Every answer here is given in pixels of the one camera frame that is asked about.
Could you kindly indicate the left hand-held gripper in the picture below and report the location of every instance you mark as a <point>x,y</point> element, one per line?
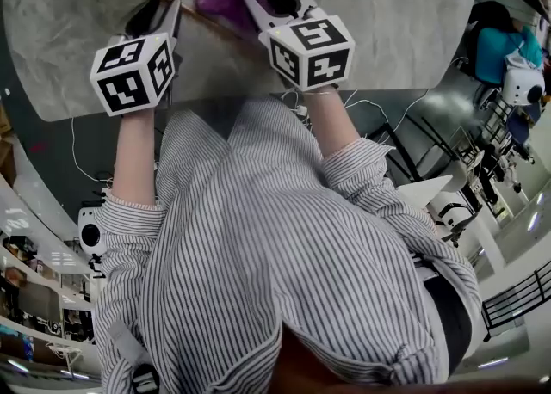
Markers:
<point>125,78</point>

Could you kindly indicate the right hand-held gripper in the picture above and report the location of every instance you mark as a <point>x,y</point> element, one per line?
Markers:
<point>316,57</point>

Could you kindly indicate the person's left forearm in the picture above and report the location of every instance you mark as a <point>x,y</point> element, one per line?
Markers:
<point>134,155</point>

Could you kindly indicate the person's right forearm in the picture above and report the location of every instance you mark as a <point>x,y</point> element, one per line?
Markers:
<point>329,121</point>

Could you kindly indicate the black metal chair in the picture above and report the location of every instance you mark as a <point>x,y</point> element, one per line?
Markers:
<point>413,155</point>

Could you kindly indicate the white device with black lens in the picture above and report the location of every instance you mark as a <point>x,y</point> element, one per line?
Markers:
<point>518,84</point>
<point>88,231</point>

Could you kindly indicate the striped grey shirt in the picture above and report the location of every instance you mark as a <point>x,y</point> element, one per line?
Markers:
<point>267,233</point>

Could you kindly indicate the blue chair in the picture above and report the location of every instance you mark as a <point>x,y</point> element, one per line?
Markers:
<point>521,125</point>

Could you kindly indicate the white shelf unit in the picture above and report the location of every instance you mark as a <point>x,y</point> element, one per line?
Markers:
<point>39,293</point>

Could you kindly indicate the black trousers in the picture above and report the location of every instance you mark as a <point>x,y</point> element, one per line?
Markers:
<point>452,319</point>

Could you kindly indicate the black metal railing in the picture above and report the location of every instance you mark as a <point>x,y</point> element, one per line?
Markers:
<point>512,297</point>

